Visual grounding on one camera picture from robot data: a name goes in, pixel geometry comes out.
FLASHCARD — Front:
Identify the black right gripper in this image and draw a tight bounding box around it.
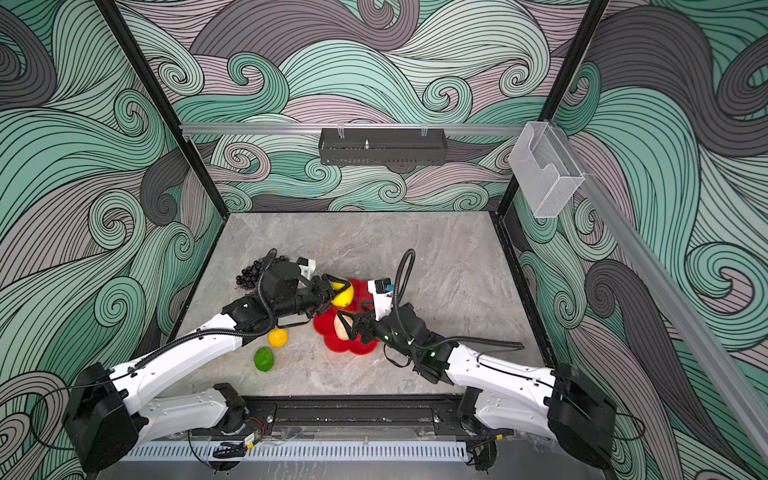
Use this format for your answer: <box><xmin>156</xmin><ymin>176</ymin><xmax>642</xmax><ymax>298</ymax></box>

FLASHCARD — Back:
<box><xmin>338</xmin><ymin>299</ymin><xmax>422</xmax><ymax>364</ymax></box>

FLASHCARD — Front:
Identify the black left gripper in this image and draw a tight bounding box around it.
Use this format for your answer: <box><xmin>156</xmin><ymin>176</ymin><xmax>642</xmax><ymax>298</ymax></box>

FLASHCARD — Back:
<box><xmin>275</xmin><ymin>273</ymin><xmax>351</xmax><ymax>321</ymax></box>

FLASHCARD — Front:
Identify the large yellow lemon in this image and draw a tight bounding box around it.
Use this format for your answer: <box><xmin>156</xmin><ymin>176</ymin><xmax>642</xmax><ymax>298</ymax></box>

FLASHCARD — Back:
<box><xmin>331</xmin><ymin>283</ymin><xmax>355</xmax><ymax>308</ymax></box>

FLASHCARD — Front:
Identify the red flower-shaped fruit bowl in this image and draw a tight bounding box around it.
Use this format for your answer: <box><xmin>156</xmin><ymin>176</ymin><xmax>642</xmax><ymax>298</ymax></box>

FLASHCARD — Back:
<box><xmin>312</xmin><ymin>277</ymin><xmax>385</xmax><ymax>356</ymax></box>

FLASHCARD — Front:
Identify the beige garlic bulb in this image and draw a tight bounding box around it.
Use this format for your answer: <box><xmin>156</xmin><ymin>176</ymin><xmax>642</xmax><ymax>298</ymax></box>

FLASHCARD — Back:
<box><xmin>334</xmin><ymin>317</ymin><xmax>354</xmax><ymax>341</ymax></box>

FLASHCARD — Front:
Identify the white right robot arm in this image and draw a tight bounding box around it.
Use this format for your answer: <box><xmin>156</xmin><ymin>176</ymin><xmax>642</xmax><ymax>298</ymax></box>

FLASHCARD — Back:
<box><xmin>337</xmin><ymin>304</ymin><xmax>617</xmax><ymax>470</ymax></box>

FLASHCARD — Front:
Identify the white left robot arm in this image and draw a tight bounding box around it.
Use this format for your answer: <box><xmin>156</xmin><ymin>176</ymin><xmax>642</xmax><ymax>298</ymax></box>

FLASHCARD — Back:
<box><xmin>62</xmin><ymin>258</ymin><xmax>354</xmax><ymax>474</ymax></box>

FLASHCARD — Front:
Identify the small yellow lemon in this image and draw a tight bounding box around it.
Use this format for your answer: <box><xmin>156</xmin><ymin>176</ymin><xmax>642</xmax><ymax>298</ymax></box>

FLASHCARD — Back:
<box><xmin>267</xmin><ymin>328</ymin><xmax>289</xmax><ymax>348</ymax></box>

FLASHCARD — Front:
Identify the black grape bunch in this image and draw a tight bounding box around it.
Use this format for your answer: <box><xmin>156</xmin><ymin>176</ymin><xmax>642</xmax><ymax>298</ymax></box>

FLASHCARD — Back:
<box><xmin>235</xmin><ymin>260</ymin><xmax>280</xmax><ymax>290</ymax></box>

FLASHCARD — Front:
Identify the green lime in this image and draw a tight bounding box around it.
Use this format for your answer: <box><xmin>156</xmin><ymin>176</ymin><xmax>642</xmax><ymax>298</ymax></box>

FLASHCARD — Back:
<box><xmin>253</xmin><ymin>347</ymin><xmax>275</xmax><ymax>372</ymax></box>

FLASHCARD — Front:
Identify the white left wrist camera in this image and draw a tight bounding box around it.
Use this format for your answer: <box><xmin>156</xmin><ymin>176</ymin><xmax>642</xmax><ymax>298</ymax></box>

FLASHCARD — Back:
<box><xmin>296</xmin><ymin>257</ymin><xmax>316</xmax><ymax>280</ymax></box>

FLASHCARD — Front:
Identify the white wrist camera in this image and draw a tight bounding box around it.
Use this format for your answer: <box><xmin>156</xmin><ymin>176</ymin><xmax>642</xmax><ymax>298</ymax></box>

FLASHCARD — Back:
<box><xmin>367</xmin><ymin>278</ymin><xmax>394</xmax><ymax>321</ymax></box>
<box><xmin>296</xmin><ymin>257</ymin><xmax>316</xmax><ymax>280</ymax></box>

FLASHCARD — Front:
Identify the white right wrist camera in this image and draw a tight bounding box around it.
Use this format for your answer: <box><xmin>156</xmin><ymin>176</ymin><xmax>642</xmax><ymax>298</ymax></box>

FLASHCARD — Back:
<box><xmin>367</xmin><ymin>278</ymin><xmax>394</xmax><ymax>321</ymax></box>

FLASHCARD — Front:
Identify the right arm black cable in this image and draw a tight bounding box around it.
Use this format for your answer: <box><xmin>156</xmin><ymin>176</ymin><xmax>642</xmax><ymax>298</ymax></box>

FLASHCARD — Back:
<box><xmin>383</xmin><ymin>248</ymin><xmax>526</xmax><ymax>370</ymax></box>

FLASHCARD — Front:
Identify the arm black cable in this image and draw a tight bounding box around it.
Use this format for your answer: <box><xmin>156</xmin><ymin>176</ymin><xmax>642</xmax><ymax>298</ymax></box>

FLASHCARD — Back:
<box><xmin>383</xmin><ymin>248</ymin><xmax>526</xmax><ymax>370</ymax></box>
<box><xmin>29</xmin><ymin>248</ymin><xmax>313</xmax><ymax>451</ymax></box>

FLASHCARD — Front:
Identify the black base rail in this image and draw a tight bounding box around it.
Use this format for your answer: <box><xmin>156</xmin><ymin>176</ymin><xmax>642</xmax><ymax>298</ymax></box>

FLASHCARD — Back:
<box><xmin>113</xmin><ymin>395</ymin><xmax>595</xmax><ymax>439</ymax></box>

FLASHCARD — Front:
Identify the black frame post left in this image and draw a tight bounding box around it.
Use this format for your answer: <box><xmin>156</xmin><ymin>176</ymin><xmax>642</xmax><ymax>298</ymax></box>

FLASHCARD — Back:
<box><xmin>94</xmin><ymin>0</ymin><xmax>229</xmax><ymax>222</ymax></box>

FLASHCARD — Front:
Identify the black frame post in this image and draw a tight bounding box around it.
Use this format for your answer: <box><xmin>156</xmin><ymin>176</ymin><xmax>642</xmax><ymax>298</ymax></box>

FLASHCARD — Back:
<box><xmin>94</xmin><ymin>0</ymin><xmax>229</xmax><ymax>222</ymax></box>
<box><xmin>497</xmin><ymin>1</ymin><xmax>609</xmax><ymax>221</ymax></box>

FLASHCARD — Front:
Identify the white slotted cable duct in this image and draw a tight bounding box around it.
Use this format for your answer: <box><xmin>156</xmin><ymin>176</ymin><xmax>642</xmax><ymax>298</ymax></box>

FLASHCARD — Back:
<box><xmin>123</xmin><ymin>440</ymin><xmax>468</xmax><ymax>463</ymax></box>

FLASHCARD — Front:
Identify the black perforated wall tray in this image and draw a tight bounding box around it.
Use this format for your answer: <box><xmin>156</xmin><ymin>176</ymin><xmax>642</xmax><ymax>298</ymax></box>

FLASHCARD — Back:
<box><xmin>318</xmin><ymin>129</ymin><xmax>448</xmax><ymax>167</ymax></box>

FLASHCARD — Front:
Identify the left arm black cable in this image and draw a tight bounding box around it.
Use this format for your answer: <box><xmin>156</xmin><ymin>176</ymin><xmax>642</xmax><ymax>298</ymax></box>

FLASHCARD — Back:
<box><xmin>29</xmin><ymin>248</ymin><xmax>313</xmax><ymax>451</ymax></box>

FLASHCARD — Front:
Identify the aluminium rail back wall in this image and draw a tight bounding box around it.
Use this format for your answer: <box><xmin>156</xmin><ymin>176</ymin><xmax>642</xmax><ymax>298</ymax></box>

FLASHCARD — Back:
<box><xmin>179</xmin><ymin>122</ymin><xmax>524</xmax><ymax>137</ymax></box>

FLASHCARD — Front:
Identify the aluminium rail wall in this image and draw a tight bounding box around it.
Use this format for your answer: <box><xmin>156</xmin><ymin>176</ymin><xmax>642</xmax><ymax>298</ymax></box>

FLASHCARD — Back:
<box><xmin>547</xmin><ymin>121</ymin><xmax>767</xmax><ymax>460</ymax></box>
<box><xmin>179</xmin><ymin>122</ymin><xmax>524</xmax><ymax>137</ymax></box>

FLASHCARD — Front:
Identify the clear plastic wall bin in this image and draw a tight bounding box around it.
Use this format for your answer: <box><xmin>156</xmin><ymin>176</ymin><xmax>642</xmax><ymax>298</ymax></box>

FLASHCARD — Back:
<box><xmin>509</xmin><ymin>121</ymin><xmax>584</xmax><ymax>219</ymax></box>

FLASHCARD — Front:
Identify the aluminium rail right wall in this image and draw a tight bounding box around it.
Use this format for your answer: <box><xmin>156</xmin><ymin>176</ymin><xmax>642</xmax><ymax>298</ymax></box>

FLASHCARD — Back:
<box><xmin>547</xmin><ymin>121</ymin><xmax>767</xmax><ymax>460</ymax></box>

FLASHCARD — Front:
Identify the black frame post right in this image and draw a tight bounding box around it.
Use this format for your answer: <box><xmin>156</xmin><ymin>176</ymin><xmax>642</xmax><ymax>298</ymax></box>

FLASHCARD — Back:
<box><xmin>497</xmin><ymin>1</ymin><xmax>609</xmax><ymax>221</ymax></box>

